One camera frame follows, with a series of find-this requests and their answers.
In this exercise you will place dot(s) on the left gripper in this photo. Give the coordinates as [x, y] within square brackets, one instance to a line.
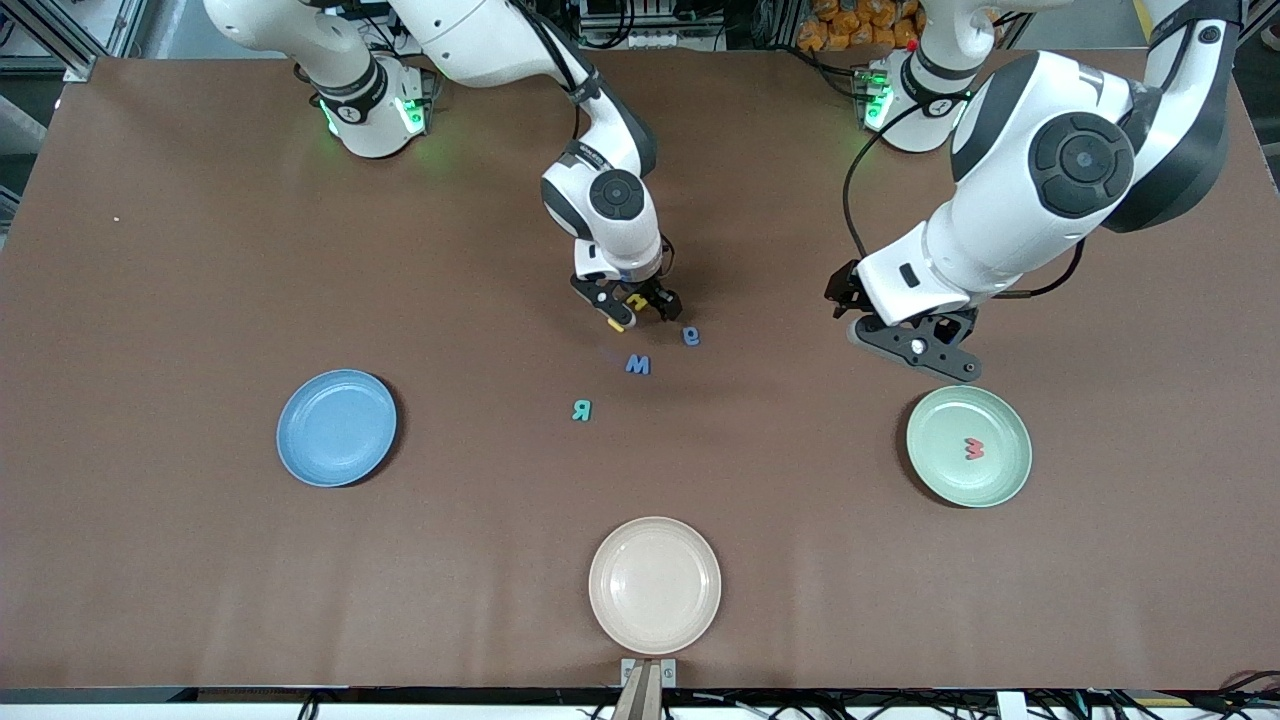
[843, 287]

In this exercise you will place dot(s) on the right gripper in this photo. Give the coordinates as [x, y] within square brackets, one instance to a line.
[655, 294]

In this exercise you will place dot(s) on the blue foam letter a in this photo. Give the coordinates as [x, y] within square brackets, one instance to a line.
[696, 336]

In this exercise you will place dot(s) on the teal foam letter R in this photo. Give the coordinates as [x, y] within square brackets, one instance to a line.
[587, 410]

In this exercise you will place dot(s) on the red foam letter m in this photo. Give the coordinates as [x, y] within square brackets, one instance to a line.
[975, 450]

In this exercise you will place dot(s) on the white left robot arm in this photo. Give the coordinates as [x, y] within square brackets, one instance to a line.
[1040, 180]

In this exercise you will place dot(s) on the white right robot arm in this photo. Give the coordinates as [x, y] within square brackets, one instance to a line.
[470, 40]

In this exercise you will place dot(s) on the green plate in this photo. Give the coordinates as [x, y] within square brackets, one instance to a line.
[940, 430]

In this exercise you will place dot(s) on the beige plate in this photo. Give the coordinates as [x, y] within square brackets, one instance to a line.
[655, 585]

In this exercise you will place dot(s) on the blue plate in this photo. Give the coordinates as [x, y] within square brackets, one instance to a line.
[335, 430]

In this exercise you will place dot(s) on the blue foam letter M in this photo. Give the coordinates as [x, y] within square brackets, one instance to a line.
[638, 366]

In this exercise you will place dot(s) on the white power strip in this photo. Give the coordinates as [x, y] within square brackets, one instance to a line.
[650, 40]

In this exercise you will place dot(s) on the orange items pile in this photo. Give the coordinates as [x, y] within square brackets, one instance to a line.
[850, 25]

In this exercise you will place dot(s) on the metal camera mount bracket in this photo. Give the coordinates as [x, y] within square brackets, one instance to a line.
[630, 668]

